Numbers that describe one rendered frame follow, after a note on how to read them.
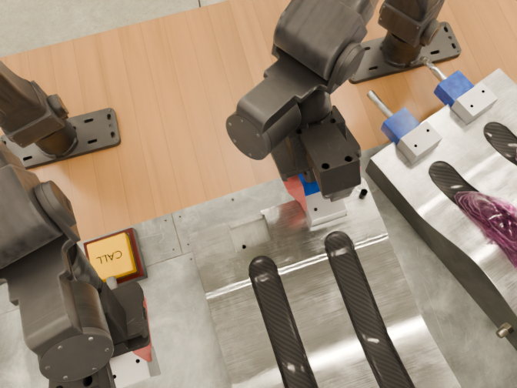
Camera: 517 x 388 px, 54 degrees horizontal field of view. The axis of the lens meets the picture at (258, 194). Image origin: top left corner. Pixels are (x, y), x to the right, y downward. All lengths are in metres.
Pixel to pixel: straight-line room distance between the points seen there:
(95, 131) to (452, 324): 0.64
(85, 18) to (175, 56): 1.20
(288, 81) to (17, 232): 0.29
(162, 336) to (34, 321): 0.38
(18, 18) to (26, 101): 1.51
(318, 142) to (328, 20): 0.13
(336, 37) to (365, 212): 0.29
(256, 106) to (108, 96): 0.47
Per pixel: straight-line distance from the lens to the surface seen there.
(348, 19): 0.50
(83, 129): 0.90
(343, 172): 0.53
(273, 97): 0.51
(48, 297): 0.43
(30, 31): 2.17
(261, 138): 0.51
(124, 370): 0.63
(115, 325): 0.52
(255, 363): 0.68
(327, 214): 0.67
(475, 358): 0.81
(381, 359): 0.68
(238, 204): 0.80
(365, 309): 0.70
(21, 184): 0.43
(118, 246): 0.78
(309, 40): 0.50
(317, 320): 0.68
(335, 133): 0.56
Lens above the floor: 1.56
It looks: 71 degrees down
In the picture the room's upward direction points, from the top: 8 degrees counter-clockwise
